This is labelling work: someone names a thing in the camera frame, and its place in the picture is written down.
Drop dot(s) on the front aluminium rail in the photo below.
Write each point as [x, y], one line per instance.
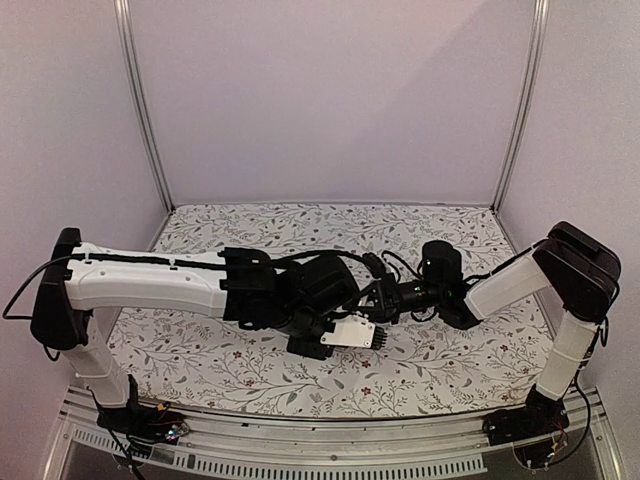
[229, 434]

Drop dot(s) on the perforated white cable duct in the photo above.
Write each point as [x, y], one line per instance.
[253, 465]

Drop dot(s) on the left aluminium frame post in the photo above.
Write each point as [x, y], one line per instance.
[133, 72]

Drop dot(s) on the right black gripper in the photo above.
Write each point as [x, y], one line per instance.
[388, 298]

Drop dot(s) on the aluminium frame post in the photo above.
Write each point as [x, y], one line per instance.
[525, 99]
[133, 72]

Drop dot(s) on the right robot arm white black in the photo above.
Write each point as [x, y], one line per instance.
[583, 273]

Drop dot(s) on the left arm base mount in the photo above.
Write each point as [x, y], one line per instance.
[144, 424]

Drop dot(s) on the floral table mat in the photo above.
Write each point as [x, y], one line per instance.
[424, 368]

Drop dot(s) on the right aluminium frame post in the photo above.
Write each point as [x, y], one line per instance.
[525, 99]

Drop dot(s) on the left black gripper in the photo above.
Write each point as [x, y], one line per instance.
[309, 352]

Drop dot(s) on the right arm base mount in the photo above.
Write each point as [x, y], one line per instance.
[537, 432]

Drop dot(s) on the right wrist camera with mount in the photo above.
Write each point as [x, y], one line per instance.
[378, 268]

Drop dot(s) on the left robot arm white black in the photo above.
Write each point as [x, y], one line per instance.
[306, 297]

